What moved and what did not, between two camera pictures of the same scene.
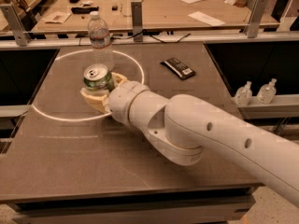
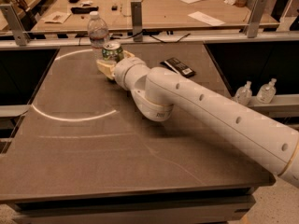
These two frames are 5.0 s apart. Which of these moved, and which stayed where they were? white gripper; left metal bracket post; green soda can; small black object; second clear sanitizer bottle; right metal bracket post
Moved: green soda can; white gripper
Stayed: right metal bracket post; small black object; second clear sanitizer bottle; left metal bracket post
